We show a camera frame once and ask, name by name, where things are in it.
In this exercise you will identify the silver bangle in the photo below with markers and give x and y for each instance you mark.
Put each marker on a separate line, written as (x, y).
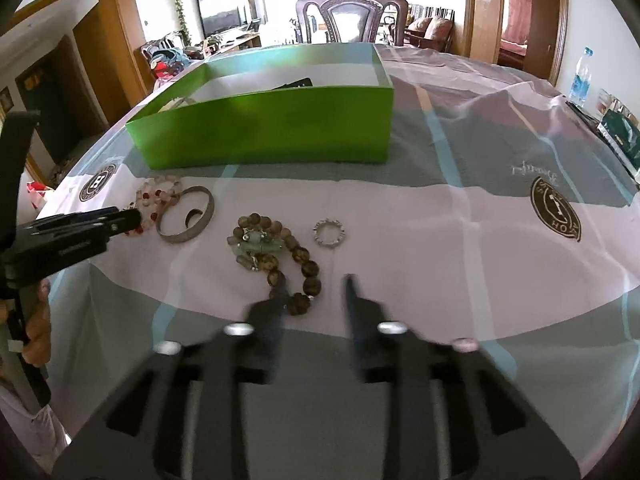
(172, 235)

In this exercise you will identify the red bag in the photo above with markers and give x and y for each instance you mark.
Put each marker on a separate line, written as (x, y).
(37, 195)

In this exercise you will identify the wooden television stand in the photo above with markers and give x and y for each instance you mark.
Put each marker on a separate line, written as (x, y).
(240, 40)

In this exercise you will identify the flat screen television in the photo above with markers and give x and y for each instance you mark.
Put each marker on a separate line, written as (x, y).
(220, 14)

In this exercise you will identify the person's left hand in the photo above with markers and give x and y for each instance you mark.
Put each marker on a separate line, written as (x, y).
(39, 327)

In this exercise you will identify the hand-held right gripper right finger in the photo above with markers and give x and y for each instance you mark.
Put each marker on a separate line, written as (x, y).
(354, 320)

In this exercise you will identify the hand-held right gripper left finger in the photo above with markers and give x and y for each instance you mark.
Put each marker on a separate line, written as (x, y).
(272, 332)

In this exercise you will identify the brown sofa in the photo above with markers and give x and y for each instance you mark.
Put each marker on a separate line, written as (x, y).
(430, 30)

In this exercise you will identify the pile of clothes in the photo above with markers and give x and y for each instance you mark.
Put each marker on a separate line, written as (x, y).
(167, 57)

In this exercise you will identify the hanging green vine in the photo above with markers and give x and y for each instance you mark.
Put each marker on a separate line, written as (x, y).
(180, 5)

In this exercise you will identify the person's left forearm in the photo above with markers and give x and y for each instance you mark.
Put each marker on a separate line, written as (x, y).
(27, 430)

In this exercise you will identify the flat black case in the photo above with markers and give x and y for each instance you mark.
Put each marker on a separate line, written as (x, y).
(582, 112)

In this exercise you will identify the printed tablecloth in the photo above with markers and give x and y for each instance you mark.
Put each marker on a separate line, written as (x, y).
(425, 250)

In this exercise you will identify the clear water bottle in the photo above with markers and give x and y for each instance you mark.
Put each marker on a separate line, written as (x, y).
(581, 82)

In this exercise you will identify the small printed cards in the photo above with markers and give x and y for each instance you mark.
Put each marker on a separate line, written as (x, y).
(607, 102)

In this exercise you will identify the green cardboard box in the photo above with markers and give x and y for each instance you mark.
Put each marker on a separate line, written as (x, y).
(275, 130)

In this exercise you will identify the carved dark wooden chair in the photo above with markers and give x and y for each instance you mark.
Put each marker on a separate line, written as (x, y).
(305, 15)

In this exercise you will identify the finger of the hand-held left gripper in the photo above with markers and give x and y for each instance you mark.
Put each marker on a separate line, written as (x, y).
(92, 214)
(125, 221)

